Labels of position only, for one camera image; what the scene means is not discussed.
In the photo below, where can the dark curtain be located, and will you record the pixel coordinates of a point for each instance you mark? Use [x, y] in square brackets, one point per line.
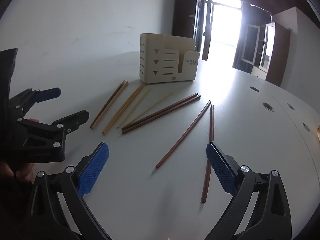
[206, 30]
[250, 37]

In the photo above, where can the pale cream chopstick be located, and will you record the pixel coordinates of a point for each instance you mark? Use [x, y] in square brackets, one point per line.
[133, 108]
[150, 108]

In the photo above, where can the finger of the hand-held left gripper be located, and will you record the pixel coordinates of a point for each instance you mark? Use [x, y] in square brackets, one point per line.
[50, 93]
[75, 118]

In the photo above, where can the person's left hand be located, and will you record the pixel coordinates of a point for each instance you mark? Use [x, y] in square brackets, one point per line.
[23, 175]

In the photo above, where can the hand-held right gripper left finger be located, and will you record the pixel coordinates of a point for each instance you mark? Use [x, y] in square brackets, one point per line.
[93, 167]

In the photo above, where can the cream utensil holder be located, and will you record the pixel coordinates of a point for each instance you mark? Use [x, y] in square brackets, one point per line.
[162, 62]

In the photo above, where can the dark brown cabinet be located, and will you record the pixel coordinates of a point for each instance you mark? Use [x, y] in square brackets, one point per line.
[185, 20]

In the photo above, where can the medium brown chopstick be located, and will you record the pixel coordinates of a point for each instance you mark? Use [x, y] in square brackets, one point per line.
[107, 105]
[110, 105]

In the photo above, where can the bright glass balcony door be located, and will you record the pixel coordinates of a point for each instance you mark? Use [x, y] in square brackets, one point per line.
[225, 25]

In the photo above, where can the light yellow chopstick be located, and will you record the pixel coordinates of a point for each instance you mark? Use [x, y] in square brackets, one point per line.
[126, 107]
[123, 107]

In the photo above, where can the glass-door cabinet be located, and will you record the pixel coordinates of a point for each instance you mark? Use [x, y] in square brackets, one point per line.
[282, 55]

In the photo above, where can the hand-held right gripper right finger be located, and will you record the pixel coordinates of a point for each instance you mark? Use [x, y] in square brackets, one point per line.
[220, 167]

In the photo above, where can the reddish brown chopstick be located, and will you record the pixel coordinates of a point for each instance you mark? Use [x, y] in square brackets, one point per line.
[210, 125]
[183, 134]

